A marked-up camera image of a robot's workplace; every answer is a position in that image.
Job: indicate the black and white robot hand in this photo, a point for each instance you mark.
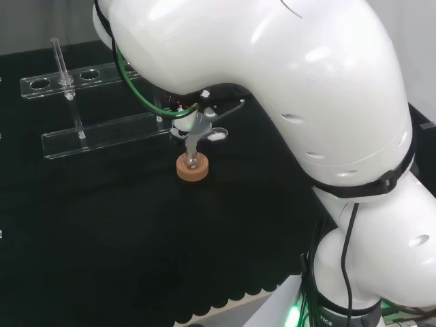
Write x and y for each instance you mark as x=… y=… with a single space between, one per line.
x=178 y=131

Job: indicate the translucent plastic funnel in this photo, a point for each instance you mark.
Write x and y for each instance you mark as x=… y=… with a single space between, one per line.
x=194 y=139

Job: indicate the small glass round-bottom flask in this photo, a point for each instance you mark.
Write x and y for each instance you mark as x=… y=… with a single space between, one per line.
x=191 y=161

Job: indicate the glass weighing funnel with powder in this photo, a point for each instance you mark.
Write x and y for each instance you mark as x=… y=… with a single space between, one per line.
x=218 y=137

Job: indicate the clear acrylic funnel stand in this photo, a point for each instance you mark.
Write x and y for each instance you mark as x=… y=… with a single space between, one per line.
x=102 y=136

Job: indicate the black bench cloth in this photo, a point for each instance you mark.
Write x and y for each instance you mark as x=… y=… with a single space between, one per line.
x=102 y=221

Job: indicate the grey tape strip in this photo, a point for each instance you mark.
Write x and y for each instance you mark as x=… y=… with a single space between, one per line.
x=428 y=125

